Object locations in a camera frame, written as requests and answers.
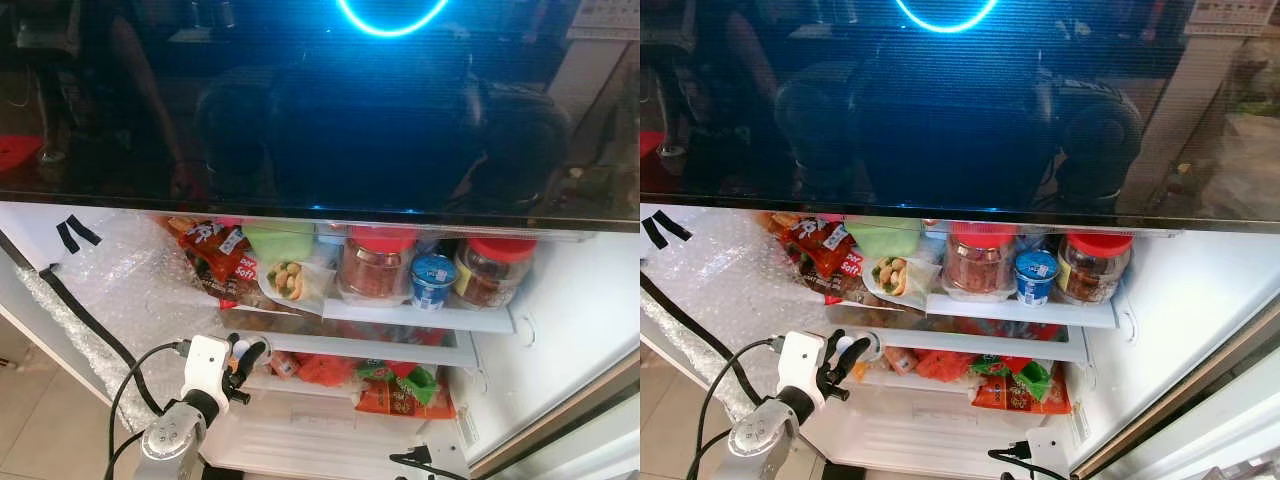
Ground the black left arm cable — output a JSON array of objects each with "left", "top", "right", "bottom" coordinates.
[
  {"left": 104, "top": 340, "right": 191, "bottom": 480},
  {"left": 685, "top": 337, "right": 786, "bottom": 480}
]

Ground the blue yoghurt cup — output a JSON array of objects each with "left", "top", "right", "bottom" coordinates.
[
  {"left": 1014, "top": 249, "right": 1061, "bottom": 306},
  {"left": 411, "top": 253, "right": 458, "bottom": 309}
]

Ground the red snack packet white print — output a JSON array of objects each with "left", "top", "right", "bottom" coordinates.
[
  {"left": 178, "top": 218, "right": 256, "bottom": 286},
  {"left": 785, "top": 215, "right": 861, "bottom": 281}
]

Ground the fridge door gold trim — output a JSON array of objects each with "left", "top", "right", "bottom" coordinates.
[
  {"left": 1070, "top": 295, "right": 1280, "bottom": 480},
  {"left": 470, "top": 345, "right": 641, "bottom": 480}
]

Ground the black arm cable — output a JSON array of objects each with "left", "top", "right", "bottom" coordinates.
[
  {"left": 390, "top": 447, "right": 441, "bottom": 473},
  {"left": 104, "top": 340, "right": 191, "bottom": 480},
  {"left": 988, "top": 440, "right": 1046, "bottom": 480},
  {"left": 685, "top": 337, "right": 786, "bottom": 480}
]

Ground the clear bubble wrap sheet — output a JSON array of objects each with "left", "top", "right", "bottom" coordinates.
[
  {"left": 15, "top": 210, "right": 241, "bottom": 431},
  {"left": 640, "top": 210, "right": 851, "bottom": 421}
]

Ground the labelled clear jar red lid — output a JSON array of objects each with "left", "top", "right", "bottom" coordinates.
[
  {"left": 1058, "top": 232, "right": 1136, "bottom": 304},
  {"left": 455, "top": 237, "right": 538, "bottom": 309}
]

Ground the green plastic tub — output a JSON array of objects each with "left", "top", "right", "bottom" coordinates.
[
  {"left": 243, "top": 222, "right": 316, "bottom": 263},
  {"left": 848, "top": 217, "right": 923, "bottom": 259}
]

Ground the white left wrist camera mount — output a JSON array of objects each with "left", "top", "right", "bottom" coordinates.
[
  {"left": 180, "top": 335, "right": 234, "bottom": 401},
  {"left": 776, "top": 330, "right": 829, "bottom": 411}
]

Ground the white fridge drawer front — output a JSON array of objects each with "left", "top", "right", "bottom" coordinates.
[
  {"left": 850, "top": 328, "right": 1091, "bottom": 366},
  {"left": 230, "top": 330, "right": 481, "bottom": 369}
]

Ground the plain red packet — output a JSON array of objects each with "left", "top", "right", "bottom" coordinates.
[
  {"left": 297, "top": 353, "right": 356, "bottom": 389},
  {"left": 912, "top": 350, "right": 973, "bottom": 383}
]

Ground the white crisper drawer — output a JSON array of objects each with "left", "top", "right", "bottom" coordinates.
[
  {"left": 800, "top": 385, "right": 1081, "bottom": 476},
  {"left": 200, "top": 390, "right": 471, "bottom": 476}
]

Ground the small red soft packet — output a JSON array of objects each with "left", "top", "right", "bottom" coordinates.
[
  {"left": 828, "top": 258, "right": 869, "bottom": 301},
  {"left": 215, "top": 255, "right": 261, "bottom": 301}
]

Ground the orange green snack bag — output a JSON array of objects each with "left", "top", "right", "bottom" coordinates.
[
  {"left": 970, "top": 356, "right": 1073, "bottom": 415},
  {"left": 355, "top": 360, "right": 456, "bottom": 419}
]

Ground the white fridge shelf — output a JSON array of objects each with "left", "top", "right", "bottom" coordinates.
[
  {"left": 225, "top": 295, "right": 521, "bottom": 336},
  {"left": 830, "top": 290, "right": 1121, "bottom": 331}
]

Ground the thick black cord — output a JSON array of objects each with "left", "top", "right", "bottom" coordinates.
[
  {"left": 640, "top": 270, "right": 769, "bottom": 409},
  {"left": 40, "top": 266, "right": 166, "bottom": 416}
]

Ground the black glass fridge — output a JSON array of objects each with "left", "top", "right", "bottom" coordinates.
[
  {"left": 0, "top": 0, "right": 641, "bottom": 480},
  {"left": 640, "top": 0, "right": 1280, "bottom": 480}
]

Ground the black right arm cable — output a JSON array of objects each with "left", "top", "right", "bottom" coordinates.
[
  {"left": 390, "top": 447, "right": 441, "bottom": 473},
  {"left": 988, "top": 440, "right": 1046, "bottom": 480}
]

